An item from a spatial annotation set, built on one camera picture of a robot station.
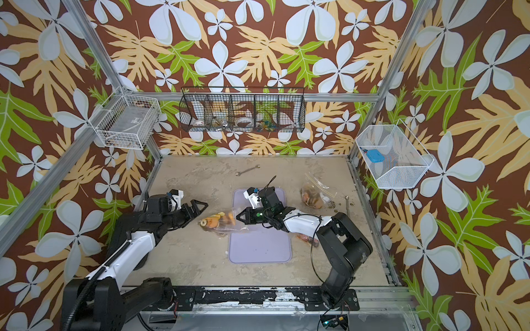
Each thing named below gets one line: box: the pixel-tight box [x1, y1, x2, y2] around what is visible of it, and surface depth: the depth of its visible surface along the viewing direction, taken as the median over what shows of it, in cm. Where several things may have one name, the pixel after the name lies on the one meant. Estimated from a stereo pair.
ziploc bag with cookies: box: [198, 209, 249, 238], surface depth 88 cm
